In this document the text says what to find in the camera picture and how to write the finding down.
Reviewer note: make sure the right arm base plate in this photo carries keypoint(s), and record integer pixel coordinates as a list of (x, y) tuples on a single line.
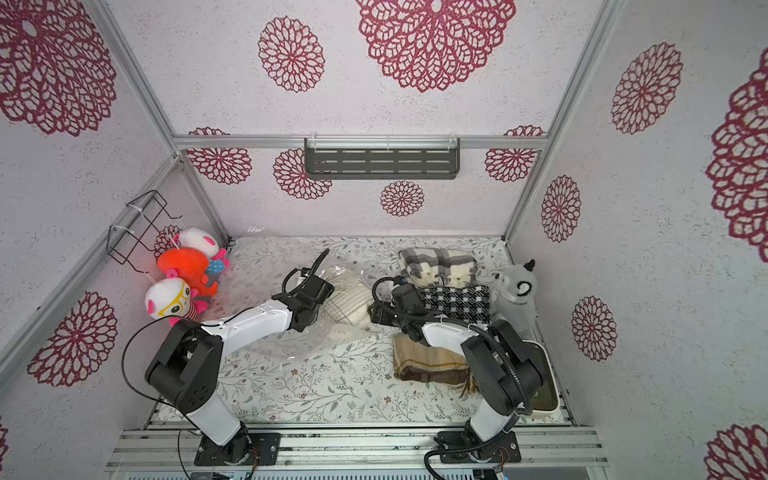
[(462, 447)]

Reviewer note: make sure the clear plastic vacuum bag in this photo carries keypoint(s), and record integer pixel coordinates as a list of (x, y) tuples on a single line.
[(264, 328)]

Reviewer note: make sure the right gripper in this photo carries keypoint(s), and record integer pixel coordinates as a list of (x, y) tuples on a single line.
[(384, 314)]

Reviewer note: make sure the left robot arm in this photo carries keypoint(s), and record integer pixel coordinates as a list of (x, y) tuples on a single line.
[(186, 367)]

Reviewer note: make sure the cream knitted scarf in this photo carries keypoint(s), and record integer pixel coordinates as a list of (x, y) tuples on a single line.
[(349, 303)]

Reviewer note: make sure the grey wall shelf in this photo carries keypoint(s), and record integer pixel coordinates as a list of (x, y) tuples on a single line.
[(420, 162)]

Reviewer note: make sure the grey raccoon plush toy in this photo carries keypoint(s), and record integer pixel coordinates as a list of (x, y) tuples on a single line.
[(512, 294)]

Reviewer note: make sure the white box with green inside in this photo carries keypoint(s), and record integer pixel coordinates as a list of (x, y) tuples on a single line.
[(546, 401)]

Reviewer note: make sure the white plush doll with glasses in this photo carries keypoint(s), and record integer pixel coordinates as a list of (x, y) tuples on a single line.
[(173, 298)]

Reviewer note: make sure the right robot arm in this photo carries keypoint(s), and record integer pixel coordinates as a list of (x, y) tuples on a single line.
[(502, 364)]

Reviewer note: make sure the red orange plush toy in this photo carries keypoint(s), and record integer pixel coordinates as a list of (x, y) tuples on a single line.
[(190, 265)]

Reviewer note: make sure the black white houndstooth scarf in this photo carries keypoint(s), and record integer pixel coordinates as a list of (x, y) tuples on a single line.
[(470, 304)]

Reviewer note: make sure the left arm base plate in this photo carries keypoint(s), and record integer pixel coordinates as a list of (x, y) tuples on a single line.
[(259, 449)]

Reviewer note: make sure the black wire basket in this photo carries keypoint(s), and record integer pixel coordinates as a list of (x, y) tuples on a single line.
[(143, 230)]

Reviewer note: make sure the grey cream plaid scarf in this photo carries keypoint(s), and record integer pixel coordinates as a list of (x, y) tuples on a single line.
[(428, 268)]

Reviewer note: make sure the white pink plush toy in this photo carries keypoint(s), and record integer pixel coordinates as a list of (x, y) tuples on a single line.
[(204, 242)]

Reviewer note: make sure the beige brown fringed scarf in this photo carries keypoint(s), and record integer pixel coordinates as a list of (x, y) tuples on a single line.
[(415, 362)]

